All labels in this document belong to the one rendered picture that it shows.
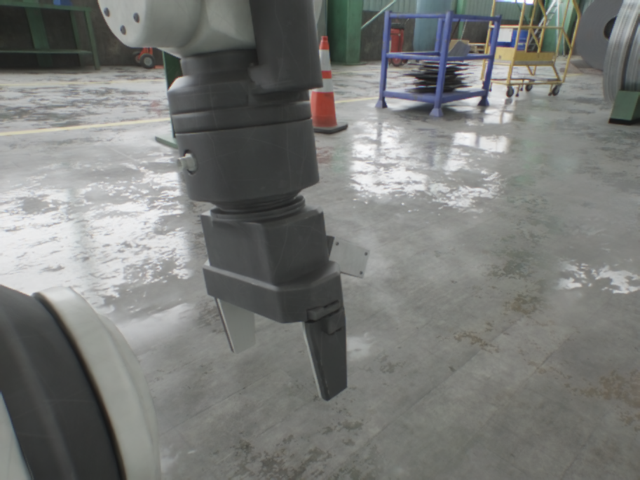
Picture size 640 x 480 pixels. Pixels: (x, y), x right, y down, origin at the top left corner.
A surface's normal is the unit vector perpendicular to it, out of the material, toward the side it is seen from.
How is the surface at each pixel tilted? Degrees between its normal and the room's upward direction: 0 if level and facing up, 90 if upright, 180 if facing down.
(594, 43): 90
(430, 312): 0
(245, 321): 78
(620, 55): 101
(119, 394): 51
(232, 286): 90
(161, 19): 122
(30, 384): 41
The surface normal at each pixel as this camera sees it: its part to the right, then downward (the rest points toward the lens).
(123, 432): 0.69, 0.02
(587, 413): 0.04, -0.91
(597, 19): -0.71, 0.27
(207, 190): -0.50, 0.30
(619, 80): -0.61, 0.73
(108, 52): 0.70, 0.32
